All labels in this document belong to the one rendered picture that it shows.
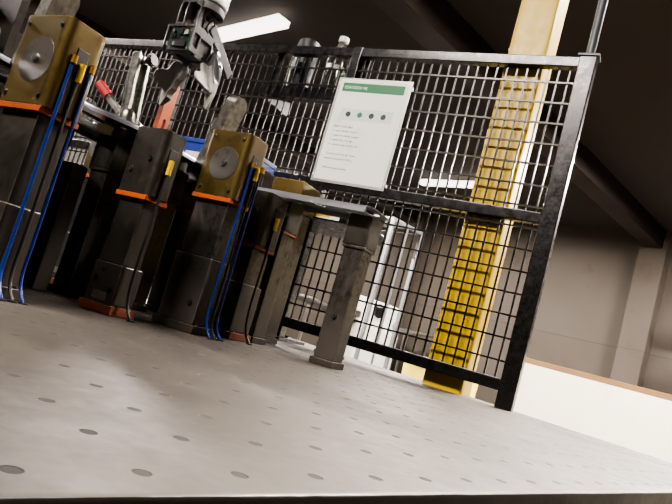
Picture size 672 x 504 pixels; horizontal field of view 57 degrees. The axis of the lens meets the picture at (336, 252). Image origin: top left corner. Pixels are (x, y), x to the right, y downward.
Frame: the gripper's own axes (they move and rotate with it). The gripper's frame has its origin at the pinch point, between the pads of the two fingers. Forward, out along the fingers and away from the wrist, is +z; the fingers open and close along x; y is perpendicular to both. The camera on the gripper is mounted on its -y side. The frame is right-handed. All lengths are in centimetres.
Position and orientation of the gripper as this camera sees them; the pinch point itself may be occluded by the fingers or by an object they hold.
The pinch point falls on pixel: (185, 106)
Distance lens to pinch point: 129.7
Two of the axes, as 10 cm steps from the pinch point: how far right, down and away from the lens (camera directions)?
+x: 8.7, 1.9, -4.7
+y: -4.3, -2.1, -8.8
